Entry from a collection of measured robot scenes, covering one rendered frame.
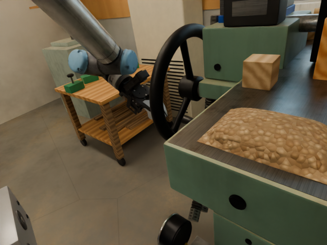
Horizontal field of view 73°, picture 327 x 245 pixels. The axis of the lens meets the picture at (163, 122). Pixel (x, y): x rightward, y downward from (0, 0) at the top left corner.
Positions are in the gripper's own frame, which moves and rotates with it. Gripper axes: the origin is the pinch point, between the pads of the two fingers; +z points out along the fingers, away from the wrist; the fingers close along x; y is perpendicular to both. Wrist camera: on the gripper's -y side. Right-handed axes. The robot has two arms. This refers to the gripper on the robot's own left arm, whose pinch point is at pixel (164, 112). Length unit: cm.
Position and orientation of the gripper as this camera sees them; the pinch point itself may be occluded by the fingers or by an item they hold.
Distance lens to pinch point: 74.9
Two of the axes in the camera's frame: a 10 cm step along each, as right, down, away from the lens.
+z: 7.2, 6.3, -2.7
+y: -2.5, 6.1, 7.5
